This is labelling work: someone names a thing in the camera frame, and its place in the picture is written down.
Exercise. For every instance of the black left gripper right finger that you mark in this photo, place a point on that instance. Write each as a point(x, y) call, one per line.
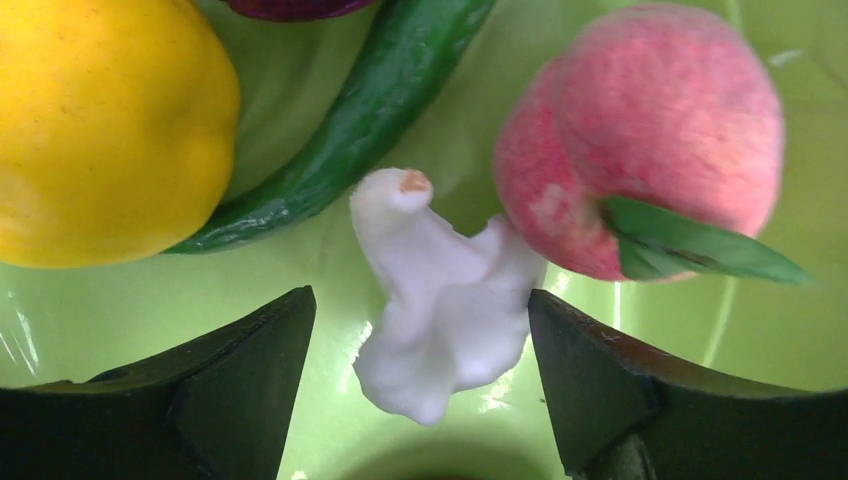
point(623, 409)

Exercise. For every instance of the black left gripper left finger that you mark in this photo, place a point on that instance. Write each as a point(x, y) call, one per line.
point(216, 407)

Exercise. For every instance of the white toy garlic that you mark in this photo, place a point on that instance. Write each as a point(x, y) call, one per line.
point(457, 311)

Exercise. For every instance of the yellow toy pear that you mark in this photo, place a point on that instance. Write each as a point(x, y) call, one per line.
point(118, 123)

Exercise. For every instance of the pink toy peach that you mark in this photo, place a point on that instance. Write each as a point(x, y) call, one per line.
point(651, 149)

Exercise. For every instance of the green toy cucumber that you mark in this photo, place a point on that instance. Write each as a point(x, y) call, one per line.
point(411, 49)

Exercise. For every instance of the purple toy onion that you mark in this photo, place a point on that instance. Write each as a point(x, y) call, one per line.
point(287, 11)

